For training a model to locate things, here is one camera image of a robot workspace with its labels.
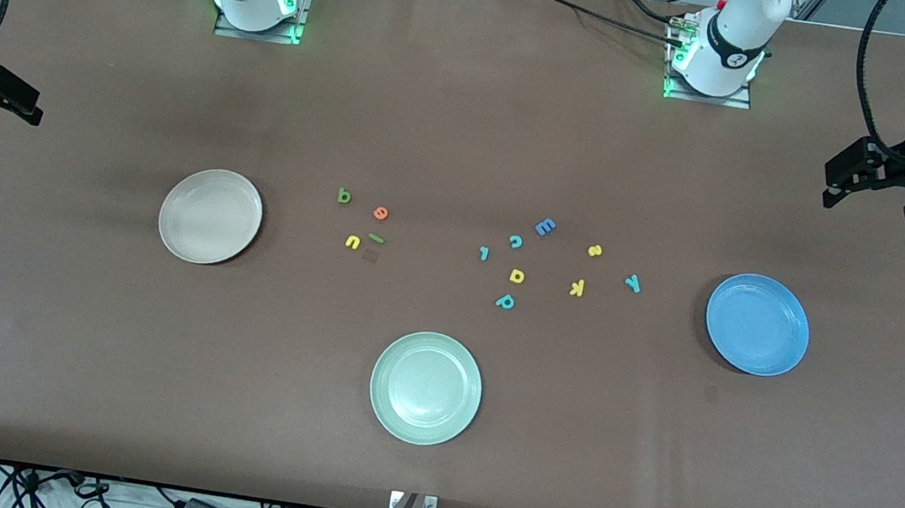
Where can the brown table cover sheet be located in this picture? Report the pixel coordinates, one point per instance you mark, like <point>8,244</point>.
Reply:
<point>58,370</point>

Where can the orange foam letter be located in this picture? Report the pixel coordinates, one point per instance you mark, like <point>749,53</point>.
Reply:
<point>381,212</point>

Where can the teal letter d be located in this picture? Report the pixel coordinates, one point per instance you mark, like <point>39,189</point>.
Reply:
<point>505,301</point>

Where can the blue plate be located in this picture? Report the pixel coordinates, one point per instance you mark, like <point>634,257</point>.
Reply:
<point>757,324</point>

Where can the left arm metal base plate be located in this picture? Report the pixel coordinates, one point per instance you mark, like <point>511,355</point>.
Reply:
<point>709,99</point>

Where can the pale green plate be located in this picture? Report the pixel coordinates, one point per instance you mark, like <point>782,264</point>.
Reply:
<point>426,388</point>

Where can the blue letter m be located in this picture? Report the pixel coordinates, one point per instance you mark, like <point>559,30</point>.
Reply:
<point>545,227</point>

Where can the yellow letter u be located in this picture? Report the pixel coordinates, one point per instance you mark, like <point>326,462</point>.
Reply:
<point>351,243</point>

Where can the yellow letter k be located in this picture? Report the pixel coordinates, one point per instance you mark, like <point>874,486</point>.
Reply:
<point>577,287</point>

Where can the teal letter r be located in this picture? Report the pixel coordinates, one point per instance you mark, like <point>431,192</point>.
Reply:
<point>484,253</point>

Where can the green letter l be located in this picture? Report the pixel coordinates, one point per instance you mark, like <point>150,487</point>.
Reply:
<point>376,238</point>

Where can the beige brown plate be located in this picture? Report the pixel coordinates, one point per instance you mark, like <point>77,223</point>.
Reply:
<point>210,216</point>

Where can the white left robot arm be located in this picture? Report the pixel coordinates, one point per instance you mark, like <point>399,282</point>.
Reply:
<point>728,46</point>

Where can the teal letter c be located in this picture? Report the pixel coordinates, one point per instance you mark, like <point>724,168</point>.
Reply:
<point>513,242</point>

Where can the brown tape square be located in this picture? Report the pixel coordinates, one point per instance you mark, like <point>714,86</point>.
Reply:
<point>370,255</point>

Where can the green letter b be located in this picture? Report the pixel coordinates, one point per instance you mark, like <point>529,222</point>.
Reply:
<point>345,196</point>

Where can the yellow letter d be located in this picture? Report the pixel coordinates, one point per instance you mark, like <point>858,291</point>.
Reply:
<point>517,277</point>

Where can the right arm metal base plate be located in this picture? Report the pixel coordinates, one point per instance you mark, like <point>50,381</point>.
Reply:
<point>259,34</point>

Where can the teal letter y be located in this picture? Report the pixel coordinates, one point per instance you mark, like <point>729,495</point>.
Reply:
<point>633,283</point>

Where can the yellow letter s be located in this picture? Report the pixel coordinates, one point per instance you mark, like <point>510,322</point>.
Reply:
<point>594,251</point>

